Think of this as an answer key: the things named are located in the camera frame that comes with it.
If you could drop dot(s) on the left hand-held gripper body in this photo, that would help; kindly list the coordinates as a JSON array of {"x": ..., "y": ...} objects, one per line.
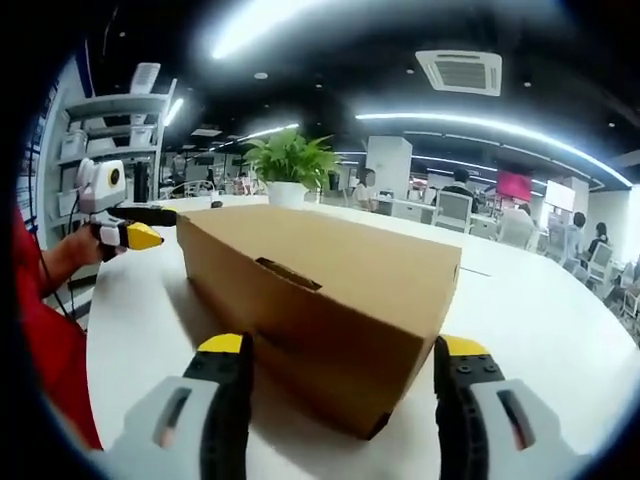
[{"x": 102, "y": 177}]

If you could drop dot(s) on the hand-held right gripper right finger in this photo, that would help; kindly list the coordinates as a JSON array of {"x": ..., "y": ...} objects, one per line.
[{"x": 470, "y": 425}]

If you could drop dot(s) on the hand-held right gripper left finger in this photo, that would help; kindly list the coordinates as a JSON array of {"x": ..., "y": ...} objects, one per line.
[{"x": 210, "y": 415}]

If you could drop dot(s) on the brown cardboard shoe box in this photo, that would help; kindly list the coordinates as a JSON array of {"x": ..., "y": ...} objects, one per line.
[{"x": 325, "y": 280}]

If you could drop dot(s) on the person's left hand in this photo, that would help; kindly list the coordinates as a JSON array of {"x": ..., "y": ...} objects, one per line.
[{"x": 87, "y": 245}]

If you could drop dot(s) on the small black device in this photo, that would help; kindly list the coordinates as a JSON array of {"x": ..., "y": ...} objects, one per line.
[{"x": 216, "y": 203}]

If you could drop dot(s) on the white shelf rack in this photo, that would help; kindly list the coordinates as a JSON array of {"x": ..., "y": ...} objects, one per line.
[{"x": 115, "y": 105}]

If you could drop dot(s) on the person in red shirt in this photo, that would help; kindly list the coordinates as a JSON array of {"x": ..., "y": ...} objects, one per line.
[{"x": 45, "y": 350}]

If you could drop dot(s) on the green plant in white pot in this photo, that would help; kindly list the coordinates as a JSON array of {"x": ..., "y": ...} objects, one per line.
[{"x": 290, "y": 160}]

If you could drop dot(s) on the white office chair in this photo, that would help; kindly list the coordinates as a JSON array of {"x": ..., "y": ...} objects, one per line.
[
  {"x": 602, "y": 262},
  {"x": 517, "y": 230},
  {"x": 452, "y": 210}
]

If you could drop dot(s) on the ceiling light strip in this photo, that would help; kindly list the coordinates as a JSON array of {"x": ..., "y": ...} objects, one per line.
[
  {"x": 270, "y": 27},
  {"x": 500, "y": 122}
]

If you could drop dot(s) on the pink screen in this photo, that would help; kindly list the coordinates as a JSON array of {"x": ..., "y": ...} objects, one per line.
[{"x": 514, "y": 184}]

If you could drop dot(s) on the white pillar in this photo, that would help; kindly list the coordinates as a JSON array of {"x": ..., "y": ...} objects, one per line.
[{"x": 390, "y": 165}]

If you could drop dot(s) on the white screen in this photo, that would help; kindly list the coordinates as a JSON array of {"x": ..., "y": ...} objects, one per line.
[{"x": 559, "y": 194}]

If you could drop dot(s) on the white ceiling air vent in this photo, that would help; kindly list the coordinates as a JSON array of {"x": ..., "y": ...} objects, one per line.
[{"x": 457, "y": 72}]

